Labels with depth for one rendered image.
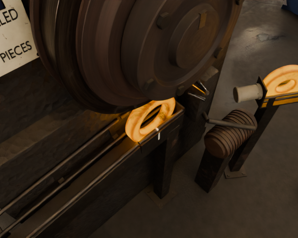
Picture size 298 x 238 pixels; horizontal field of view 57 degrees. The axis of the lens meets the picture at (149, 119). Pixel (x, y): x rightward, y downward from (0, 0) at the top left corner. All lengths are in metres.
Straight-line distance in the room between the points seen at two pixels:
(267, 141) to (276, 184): 0.28
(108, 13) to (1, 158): 0.44
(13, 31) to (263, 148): 1.52
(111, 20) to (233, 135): 0.81
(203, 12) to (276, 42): 2.04
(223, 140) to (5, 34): 0.83
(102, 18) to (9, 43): 0.21
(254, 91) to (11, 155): 0.81
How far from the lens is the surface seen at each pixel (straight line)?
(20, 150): 0.72
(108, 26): 0.44
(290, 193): 1.72
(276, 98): 1.12
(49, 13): 0.46
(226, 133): 1.12
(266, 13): 2.82
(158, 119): 0.91
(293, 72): 1.06
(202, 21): 0.51
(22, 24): 0.57
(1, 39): 0.57
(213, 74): 0.93
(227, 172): 1.64
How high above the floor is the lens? 1.44
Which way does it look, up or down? 54 degrees down
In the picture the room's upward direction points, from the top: straight up
